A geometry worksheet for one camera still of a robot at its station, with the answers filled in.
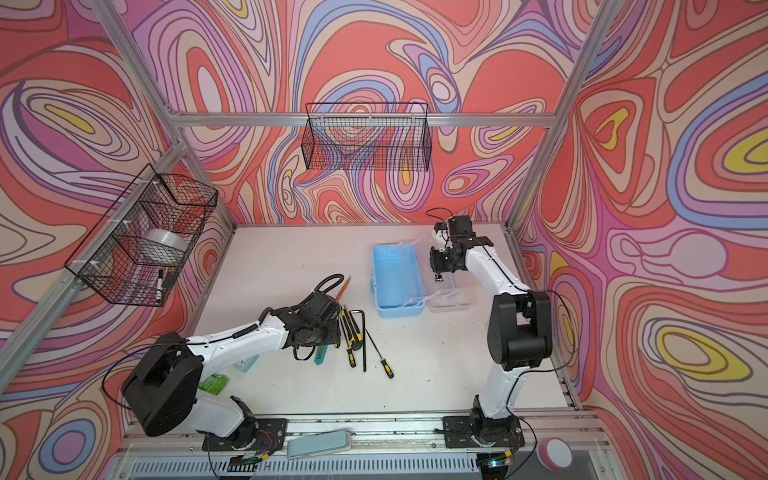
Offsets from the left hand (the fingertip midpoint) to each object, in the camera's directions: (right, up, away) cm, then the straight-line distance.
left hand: (339, 333), depth 88 cm
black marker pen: (-41, +16, -16) cm, 47 cm away
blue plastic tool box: (+19, +11, +13) cm, 25 cm away
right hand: (+30, +19, +6) cm, 36 cm away
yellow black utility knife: (+5, -4, 0) cm, 6 cm away
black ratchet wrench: (+30, +17, +1) cm, 34 cm away
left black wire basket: (-45, +26, -18) cm, 55 cm away
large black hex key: (+7, -2, +2) cm, 8 cm away
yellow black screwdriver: (+13, -8, -3) cm, 15 cm away
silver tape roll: (-41, +28, -14) cm, 51 cm away
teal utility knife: (-6, -7, +3) cm, 10 cm away
